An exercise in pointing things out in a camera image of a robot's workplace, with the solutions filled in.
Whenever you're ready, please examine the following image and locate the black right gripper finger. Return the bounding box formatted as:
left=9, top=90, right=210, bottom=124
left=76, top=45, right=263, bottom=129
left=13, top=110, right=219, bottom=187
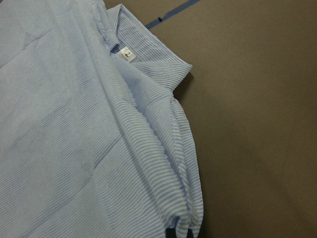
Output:
left=165, top=228, right=177, bottom=238

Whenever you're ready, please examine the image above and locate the light blue striped shirt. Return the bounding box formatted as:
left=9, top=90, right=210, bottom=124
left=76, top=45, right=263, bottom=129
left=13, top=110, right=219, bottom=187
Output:
left=0, top=0, right=204, bottom=238

